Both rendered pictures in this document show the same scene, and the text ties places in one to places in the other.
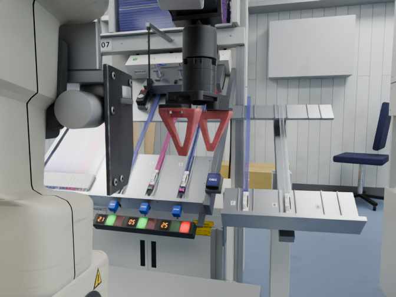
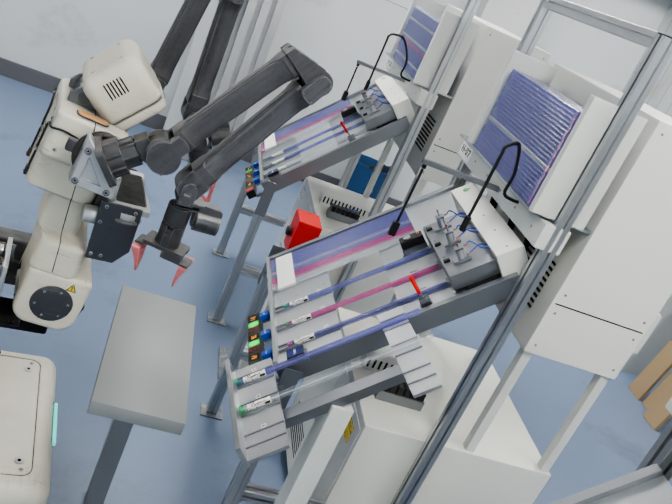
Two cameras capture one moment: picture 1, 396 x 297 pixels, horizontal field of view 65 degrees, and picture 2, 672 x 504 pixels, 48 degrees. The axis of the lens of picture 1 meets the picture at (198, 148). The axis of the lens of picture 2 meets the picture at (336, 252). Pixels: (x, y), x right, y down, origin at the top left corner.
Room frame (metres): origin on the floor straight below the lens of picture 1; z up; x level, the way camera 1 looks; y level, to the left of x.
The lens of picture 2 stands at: (0.00, -1.57, 1.80)
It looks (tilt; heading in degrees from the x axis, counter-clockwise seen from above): 21 degrees down; 58
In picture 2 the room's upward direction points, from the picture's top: 25 degrees clockwise
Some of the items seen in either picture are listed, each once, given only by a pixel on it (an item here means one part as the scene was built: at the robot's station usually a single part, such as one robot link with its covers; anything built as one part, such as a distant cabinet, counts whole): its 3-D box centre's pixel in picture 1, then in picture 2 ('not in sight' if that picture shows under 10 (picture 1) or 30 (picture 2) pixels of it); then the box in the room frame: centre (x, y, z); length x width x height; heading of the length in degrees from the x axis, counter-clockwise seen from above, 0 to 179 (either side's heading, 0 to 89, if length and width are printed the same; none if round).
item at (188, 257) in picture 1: (173, 243); (397, 451); (1.63, 0.13, 0.31); 0.70 x 0.65 x 0.62; 75
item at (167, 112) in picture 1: (187, 125); (146, 255); (0.49, 0.02, 0.97); 0.07 x 0.07 x 0.09; 61
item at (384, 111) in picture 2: not in sight; (340, 201); (1.84, 1.57, 0.66); 1.01 x 0.73 x 1.31; 165
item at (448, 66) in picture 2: not in sight; (398, 162); (2.03, 1.53, 0.95); 1.33 x 0.82 x 1.90; 165
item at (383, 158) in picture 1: (363, 153); not in sight; (3.59, -1.93, 0.59); 0.68 x 0.65 x 1.17; 71
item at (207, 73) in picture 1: (198, 82); (169, 236); (0.53, 0.00, 1.04); 0.10 x 0.07 x 0.07; 151
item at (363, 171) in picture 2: not in sight; (364, 185); (2.96, 3.25, 0.22); 0.38 x 0.35 x 0.44; 175
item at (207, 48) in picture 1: (200, 46); (180, 214); (0.53, 0.00, 1.10); 0.07 x 0.06 x 0.07; 173
